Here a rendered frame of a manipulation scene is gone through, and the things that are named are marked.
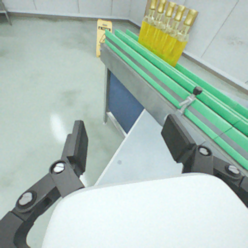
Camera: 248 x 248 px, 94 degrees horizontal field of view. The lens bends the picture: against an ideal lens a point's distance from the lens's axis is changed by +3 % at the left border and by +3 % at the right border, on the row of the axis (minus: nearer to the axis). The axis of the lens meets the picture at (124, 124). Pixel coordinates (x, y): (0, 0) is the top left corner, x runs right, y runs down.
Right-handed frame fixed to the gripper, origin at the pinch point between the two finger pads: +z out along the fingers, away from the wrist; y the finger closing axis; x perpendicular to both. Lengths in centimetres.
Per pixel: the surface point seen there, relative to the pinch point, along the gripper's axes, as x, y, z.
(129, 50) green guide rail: -6, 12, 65
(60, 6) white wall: 17, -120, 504
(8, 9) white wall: 5, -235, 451
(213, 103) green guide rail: -15.4, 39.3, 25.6
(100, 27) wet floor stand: -12, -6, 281
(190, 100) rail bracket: -13.3, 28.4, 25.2
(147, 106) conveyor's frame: -28, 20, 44
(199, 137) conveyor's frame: -25.4, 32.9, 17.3
